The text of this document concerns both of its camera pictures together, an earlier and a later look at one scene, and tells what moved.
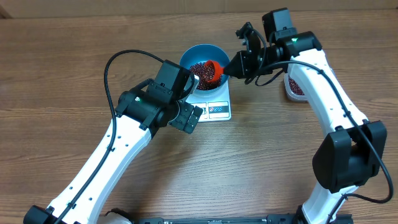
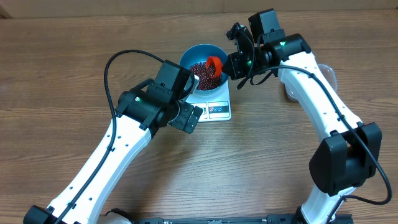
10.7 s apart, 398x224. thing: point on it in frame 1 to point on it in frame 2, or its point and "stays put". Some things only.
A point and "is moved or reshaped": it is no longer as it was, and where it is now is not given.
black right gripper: [244, 61] stays put
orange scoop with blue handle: [217, 70] is moved or reshaped
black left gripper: [186, 113] stays put
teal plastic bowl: [203, 53] stays put
